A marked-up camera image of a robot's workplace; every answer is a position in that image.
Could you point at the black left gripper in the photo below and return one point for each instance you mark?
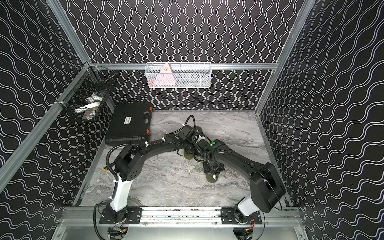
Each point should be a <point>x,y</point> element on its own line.
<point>191,148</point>

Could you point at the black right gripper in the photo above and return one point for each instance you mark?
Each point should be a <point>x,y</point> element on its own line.
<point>219,168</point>

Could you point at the green shoe one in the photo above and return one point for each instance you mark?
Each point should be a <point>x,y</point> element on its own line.
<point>212,178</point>
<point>187,154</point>

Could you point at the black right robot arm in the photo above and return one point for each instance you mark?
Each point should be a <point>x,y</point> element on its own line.
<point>266,187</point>

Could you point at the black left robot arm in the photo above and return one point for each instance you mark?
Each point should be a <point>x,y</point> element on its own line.
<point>129,164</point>

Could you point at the black tool case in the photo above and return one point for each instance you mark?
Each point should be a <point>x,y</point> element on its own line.
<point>130,124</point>

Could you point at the pink triangle card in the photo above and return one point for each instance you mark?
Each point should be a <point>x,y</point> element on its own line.
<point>165,78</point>

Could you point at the white items in black basket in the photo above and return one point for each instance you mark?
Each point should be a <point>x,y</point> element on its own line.
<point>89,110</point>

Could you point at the white wire basket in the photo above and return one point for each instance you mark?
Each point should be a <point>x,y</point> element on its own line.
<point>188,75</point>

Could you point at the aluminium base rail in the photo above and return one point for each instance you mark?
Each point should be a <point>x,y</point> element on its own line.
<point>201,217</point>

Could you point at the black wire basket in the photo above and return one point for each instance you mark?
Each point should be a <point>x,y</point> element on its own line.
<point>98,80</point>

